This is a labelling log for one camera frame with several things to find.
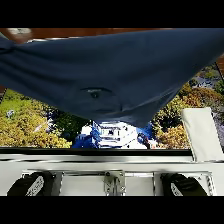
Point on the navy blue shirt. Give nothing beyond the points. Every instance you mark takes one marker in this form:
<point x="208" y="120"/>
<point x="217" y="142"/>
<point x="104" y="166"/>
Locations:
<point x="116" y="66"/>

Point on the silver frame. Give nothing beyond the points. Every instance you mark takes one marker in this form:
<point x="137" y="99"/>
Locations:
<point x="100" y="163"/>

